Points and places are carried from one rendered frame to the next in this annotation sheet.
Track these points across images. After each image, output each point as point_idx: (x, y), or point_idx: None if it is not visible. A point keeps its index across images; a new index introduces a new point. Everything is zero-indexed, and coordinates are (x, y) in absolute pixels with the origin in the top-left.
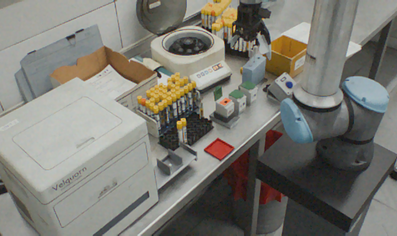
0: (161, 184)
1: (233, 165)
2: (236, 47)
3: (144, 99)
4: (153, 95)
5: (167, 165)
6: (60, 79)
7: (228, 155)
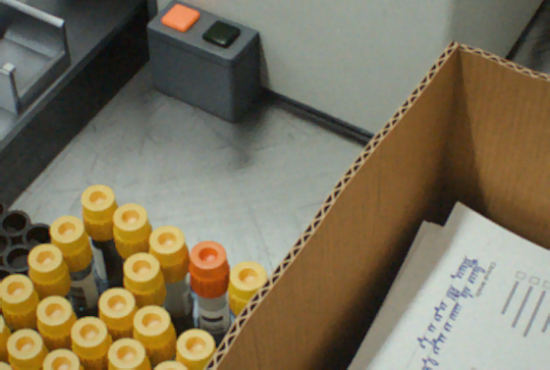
0: None
1: None
2: None
3: (199, 258)
4: (143, 309)
5: (22, 72)
6: None
7: None
